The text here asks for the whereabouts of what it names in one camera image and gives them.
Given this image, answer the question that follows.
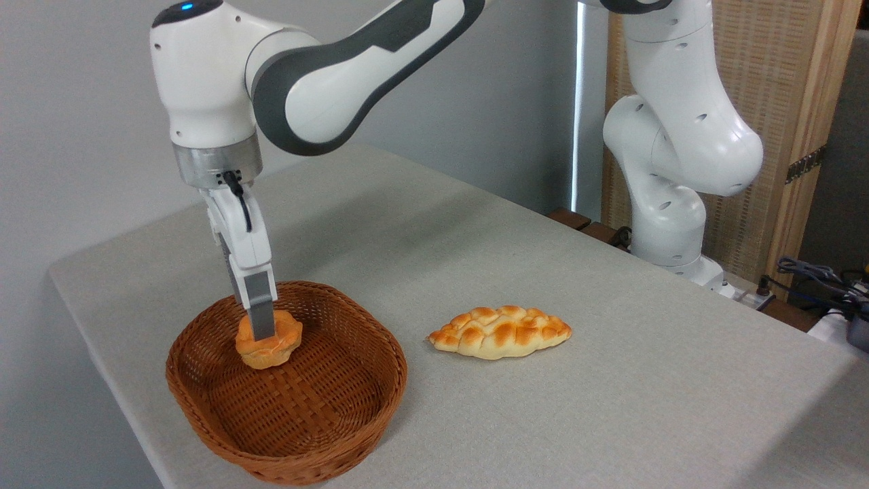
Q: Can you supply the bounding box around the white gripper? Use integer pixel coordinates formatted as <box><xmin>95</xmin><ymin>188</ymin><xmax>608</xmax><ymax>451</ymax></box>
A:
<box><xmin>202</xmin><ymin>183</ymin><xmax>278</xmax><ymax>341</ymax></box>

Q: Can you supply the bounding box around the round orange bread roll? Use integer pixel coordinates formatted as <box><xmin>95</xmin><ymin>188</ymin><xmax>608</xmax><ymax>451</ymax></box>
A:
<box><xmin>235</xmin><ymin>310</ymin><xmax>303</xmax><ymax>370</ymax></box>

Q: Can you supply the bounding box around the brown woven wicker basket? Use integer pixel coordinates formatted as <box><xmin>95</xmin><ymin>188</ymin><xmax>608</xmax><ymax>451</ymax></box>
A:
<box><xmin>166</xmin><ymin>280</ymin><xmax>409</xmax><ymax>486</ymax></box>

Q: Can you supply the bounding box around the long braided bread loaf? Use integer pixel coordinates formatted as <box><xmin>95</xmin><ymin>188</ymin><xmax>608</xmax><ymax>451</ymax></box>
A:
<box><xmin>427</xmin><ymin>306</ymin><xmax>573</xmax><ymax>360</ymax></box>

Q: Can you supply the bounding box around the white power strip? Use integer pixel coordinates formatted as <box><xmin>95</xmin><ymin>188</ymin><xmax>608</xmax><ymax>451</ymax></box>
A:
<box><xmin>735</xmin><ymin>284</ymin><xmax>776</xmax><ymax>311</ymax></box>

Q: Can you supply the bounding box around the dark metal screen hinge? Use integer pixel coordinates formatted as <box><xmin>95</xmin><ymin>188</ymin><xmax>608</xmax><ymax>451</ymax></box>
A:
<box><xmin>785</xmin><ymin>144</ymin><xmax>828</xmax><ymax>185</ymax></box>

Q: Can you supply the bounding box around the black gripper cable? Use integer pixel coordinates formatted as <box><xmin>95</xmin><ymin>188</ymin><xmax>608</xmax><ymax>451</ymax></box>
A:
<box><xmin>222</xmin><ymin>170</ymin><xmax>253</xmax><ymax>233</ymax></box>

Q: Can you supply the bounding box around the bundle of grey cables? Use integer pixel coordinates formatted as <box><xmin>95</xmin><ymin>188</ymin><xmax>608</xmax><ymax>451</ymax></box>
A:
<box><xmin>776</xmin><ymin>257</ymin><xmax>869</xmax><ymax>314</ymax></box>

